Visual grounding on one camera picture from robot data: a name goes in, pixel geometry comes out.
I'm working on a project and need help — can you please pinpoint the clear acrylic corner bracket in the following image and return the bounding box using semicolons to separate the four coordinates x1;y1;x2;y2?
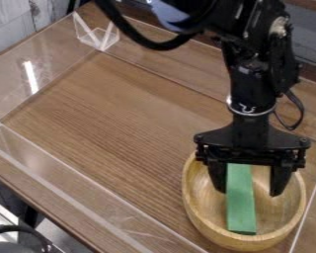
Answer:
72;12;120;51

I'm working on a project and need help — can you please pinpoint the brown wooden bowl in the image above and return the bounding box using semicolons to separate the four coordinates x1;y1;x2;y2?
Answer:
182;157;306;252

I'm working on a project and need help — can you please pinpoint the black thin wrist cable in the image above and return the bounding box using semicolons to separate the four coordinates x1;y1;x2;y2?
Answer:
273;89;306;131

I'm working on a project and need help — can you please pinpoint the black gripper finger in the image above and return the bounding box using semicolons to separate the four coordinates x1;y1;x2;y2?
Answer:
208;161;228;193
270;166;293;197

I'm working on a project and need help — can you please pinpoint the clear acrylic tray wall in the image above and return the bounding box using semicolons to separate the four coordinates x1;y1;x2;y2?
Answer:
0;11;316;253

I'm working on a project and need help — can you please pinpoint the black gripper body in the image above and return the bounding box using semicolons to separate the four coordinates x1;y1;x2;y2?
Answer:
194;114;311;170

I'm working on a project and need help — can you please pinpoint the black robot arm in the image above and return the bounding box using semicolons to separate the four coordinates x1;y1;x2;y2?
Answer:
152;0;310;197

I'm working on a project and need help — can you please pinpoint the green rectangular block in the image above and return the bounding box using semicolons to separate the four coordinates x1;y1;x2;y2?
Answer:
227;163;258;235

